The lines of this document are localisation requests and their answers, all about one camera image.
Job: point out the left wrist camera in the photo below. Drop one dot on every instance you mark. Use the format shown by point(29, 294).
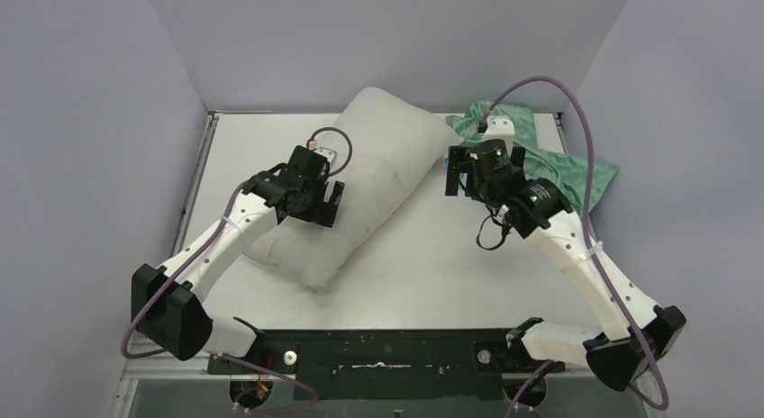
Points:
point(330, 154)

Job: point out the aluminium frame rail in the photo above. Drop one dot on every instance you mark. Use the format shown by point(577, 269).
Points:
point(127, 386)

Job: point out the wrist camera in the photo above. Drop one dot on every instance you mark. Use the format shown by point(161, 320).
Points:
point(496, 127)
point(330, 154)

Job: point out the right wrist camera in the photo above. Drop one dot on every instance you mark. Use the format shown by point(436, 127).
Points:
point(496, 127)

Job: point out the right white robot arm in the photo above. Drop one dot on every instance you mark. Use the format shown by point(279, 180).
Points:
point(633, 328)

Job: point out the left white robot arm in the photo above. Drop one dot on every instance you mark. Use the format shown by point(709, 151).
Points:
point(167, 301)

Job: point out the white pillow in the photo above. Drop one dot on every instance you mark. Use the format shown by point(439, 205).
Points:
point(394, 145)

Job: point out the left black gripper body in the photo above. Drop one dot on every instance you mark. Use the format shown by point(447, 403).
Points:
point(322, 202)

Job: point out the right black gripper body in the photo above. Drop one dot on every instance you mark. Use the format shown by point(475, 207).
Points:
point(479, 189)

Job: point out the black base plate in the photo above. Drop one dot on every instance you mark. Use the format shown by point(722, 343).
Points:
point(396, 365)

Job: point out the green and blue pillowcase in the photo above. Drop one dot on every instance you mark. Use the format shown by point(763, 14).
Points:
point(567, 172)

